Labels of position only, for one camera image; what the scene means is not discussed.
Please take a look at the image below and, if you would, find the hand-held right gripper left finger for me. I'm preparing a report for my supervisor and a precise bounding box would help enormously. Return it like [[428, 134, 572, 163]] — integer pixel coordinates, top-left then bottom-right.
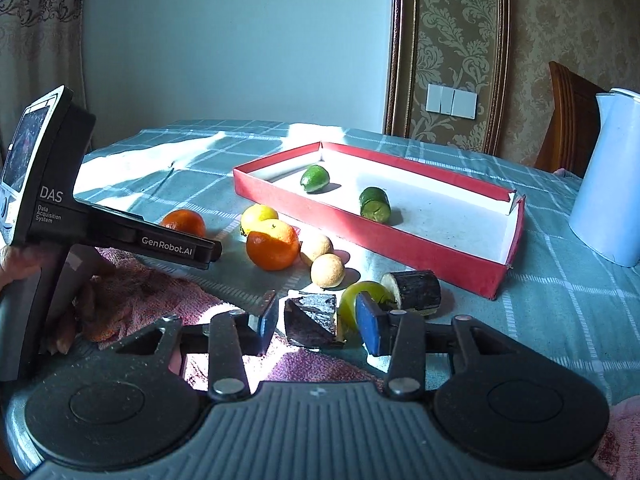
[[114, 290, 279, 402]]

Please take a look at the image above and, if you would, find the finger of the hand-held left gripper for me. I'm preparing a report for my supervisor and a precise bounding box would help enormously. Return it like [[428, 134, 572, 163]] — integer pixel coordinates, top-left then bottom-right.
[[87, 205, 224, 271]]

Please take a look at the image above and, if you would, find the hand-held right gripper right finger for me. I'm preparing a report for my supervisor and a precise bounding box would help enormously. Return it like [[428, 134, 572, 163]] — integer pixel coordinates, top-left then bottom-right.
[[355, 291, 506, 402]]

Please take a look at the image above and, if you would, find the orange mandarin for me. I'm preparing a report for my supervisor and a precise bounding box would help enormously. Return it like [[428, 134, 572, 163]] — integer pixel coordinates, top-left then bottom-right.
[[245, 219, 301, 272], [160, 209, 207, 239]]

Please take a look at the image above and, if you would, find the green tomato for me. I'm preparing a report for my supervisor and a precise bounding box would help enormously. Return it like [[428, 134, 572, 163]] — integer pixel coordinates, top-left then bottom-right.
[[337, 281, 396, 334]]

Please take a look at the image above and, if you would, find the dark split sugarcane piece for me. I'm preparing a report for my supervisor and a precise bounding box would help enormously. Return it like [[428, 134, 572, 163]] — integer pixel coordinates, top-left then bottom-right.
[[283, 292, 346, 350]]

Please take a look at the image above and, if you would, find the dark sugarcane cylinder piece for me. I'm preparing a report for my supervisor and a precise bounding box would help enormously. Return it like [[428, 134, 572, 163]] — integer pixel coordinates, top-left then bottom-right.
[[381, 269, 442, 317]]

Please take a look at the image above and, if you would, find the yellow lemon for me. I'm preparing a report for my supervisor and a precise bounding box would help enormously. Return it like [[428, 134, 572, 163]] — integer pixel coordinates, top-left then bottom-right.
[[240, 204, 279, 236]]

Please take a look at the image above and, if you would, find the red cardboard box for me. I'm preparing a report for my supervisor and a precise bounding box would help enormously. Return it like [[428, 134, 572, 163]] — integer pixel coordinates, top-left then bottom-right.
[[232, 141, 526, 302]]

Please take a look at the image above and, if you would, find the person's left hand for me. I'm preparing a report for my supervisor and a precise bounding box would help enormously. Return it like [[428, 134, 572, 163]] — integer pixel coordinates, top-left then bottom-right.
[[0, 245, 108, 356]]

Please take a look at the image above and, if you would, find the pink towel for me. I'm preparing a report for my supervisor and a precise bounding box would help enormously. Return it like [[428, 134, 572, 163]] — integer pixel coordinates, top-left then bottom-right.
[[75, 247, 386, 393]]

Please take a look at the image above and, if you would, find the beige round longan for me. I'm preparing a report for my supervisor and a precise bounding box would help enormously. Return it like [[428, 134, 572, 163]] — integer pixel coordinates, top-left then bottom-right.
[[310, 253, 346, 290], [299, 234, 334, 266]]

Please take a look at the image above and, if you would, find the green cucumber piece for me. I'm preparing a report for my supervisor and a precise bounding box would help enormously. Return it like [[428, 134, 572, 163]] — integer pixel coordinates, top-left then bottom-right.
[[359, 186, 392, 222]]

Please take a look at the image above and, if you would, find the green lime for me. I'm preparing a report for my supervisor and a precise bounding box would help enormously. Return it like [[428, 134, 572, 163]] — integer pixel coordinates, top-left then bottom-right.
[[300, 164, 332, 195]]

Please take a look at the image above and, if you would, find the teal checked tablecloth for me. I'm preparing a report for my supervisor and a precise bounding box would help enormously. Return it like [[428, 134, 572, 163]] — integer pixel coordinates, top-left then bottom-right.
[[70, 120, 640, 411]]

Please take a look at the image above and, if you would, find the pink cloth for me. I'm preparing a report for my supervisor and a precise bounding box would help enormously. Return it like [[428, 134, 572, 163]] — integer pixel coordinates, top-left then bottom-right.
[[595, 395, 640, 480]]

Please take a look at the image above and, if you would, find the light blue electric kettle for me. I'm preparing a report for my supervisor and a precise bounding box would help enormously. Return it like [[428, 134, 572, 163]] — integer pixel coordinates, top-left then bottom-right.
[[569, 87, 640, 268]]

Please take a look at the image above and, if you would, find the wooden chair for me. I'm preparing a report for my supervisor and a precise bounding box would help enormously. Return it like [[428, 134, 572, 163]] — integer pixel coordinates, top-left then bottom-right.
[[534, 61, 608, 178]]

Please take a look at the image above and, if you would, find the white wall switch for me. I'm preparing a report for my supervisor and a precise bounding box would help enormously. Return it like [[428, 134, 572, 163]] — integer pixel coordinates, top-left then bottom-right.
[[451, 88, 478, 120], [426, 83, 455, 115]]

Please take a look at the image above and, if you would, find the ornate wooden wall frame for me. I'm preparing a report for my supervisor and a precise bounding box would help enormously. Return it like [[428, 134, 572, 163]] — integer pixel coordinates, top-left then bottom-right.
[[382, 0, 511, 156]]

